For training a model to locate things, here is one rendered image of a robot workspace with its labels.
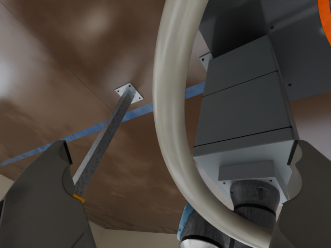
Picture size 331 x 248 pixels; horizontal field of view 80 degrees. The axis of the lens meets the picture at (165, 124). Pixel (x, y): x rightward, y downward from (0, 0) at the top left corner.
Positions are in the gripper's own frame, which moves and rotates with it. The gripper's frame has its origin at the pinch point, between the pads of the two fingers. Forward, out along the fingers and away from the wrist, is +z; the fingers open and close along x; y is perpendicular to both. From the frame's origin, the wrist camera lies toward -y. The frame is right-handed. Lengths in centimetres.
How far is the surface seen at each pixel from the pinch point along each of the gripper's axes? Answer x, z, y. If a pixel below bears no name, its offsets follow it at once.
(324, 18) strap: 83, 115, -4
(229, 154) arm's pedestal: 23, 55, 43
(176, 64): 0.0, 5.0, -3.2
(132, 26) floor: -28, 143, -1
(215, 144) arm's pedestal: 18, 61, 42
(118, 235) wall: -166, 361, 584
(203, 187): 3.2, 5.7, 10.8
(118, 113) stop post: -44, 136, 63
